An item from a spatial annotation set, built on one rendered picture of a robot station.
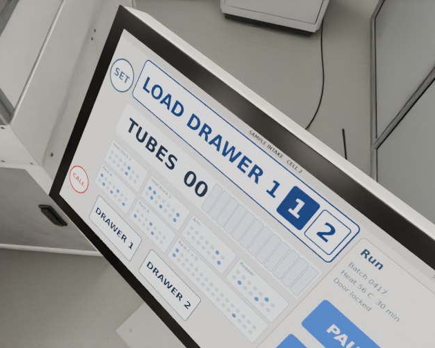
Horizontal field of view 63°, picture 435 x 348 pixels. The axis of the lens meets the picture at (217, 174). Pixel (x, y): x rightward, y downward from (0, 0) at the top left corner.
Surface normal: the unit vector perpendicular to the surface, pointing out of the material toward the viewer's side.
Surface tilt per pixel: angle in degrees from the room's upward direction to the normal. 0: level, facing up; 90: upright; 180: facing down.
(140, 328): 2
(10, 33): 90
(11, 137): 90
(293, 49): 1
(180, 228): 50
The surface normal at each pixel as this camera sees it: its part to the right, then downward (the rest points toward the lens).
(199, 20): 0.05, -0.47
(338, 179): -0.50, 0.17
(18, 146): -0.07, 0.87
